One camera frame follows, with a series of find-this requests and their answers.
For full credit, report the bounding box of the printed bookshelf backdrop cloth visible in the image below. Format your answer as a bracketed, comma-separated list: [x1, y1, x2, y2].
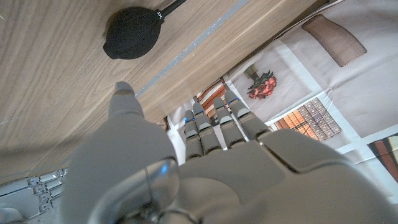
[156, 0, 398, 202]

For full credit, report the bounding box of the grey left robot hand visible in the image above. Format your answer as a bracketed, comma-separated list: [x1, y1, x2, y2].
[61, 81, 398, 224]

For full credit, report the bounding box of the black rubber air blower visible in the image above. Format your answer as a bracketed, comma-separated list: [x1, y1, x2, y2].
[103, 0, 188, 60]

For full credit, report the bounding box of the black hex key set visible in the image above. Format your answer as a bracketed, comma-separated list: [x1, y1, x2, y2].
[0, 167, 68, 224]

